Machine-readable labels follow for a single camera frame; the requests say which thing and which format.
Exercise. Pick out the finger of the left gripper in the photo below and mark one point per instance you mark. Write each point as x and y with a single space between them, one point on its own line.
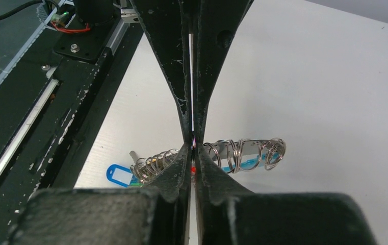
166 30
215 26

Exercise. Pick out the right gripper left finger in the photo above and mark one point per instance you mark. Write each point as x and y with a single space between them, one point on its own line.
156 213

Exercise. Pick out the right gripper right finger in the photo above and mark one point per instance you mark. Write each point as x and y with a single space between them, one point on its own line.
229 213

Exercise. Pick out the bunch of coloured tagged keys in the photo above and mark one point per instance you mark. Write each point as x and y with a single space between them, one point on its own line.
142 170

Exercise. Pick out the blue handled metal keyring holder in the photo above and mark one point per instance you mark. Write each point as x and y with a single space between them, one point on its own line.
246 154

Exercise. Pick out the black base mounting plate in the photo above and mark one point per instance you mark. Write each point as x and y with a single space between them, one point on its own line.
51 109

